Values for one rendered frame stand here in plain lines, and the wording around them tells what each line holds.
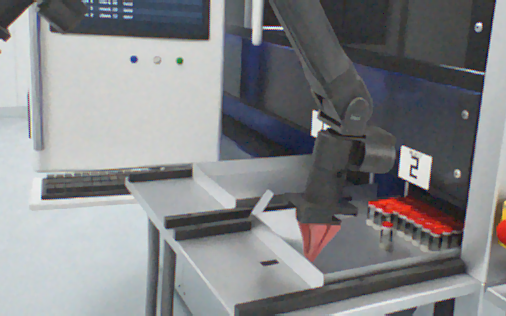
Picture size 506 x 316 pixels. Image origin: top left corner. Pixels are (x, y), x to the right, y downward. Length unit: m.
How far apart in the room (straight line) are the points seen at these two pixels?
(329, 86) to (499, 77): 0.27
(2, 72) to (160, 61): 4.62
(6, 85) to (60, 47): 4.61
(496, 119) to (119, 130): 1.08
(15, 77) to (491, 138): 5.60
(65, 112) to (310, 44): 1.00
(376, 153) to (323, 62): 0.18
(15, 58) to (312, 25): 5.52
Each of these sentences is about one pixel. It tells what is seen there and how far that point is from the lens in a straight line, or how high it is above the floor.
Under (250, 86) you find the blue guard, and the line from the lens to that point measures 1.72.
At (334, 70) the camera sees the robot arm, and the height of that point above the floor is 1.21.
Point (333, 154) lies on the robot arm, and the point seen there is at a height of 1.09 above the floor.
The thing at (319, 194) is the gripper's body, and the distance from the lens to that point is 0.88.
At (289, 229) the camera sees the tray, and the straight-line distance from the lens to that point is 1.12.
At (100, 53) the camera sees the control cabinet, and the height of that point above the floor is 1.12.
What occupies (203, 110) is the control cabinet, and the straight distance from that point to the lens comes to 1.73.
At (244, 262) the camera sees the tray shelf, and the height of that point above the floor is 0.88.
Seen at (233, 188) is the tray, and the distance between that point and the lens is 1.33.
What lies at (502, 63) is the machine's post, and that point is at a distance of 0.94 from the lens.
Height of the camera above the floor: 1.31
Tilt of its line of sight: 13 degrees down
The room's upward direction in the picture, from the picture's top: 4 degrees clockwise
